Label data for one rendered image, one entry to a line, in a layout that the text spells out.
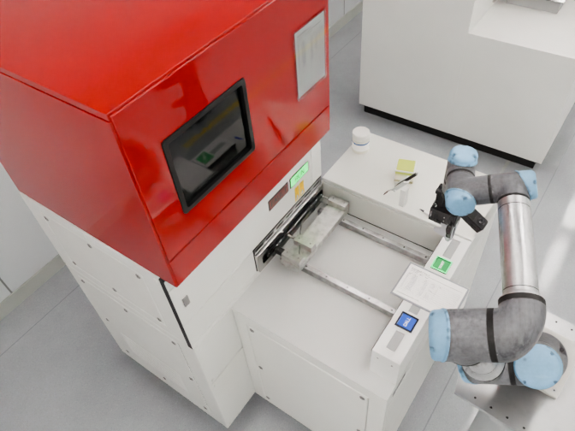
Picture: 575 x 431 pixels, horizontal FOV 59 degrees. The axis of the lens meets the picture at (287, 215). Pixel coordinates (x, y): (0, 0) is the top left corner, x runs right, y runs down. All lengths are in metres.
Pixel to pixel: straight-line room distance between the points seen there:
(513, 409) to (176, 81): 1.34
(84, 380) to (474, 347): 2.14
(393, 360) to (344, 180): 0.78
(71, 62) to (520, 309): 1.10
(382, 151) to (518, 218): 0.99
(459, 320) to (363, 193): 0.93
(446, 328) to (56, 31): 1.14
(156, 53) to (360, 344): 1.12
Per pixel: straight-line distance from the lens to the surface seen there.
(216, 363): 2.02
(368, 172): 2.09
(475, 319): 1.18
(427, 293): 1.74
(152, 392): 2.74
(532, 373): 1.58
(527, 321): 1.19
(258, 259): 1.87
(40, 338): 3.14
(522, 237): 1.29
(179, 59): 1.18
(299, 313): 1.84
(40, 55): 1.34
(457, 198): 1.37
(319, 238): 1.96
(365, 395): 1.77
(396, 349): 1.63
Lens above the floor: 2.39
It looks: 48 degrees down
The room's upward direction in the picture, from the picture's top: 6 degrees counter-clockwise
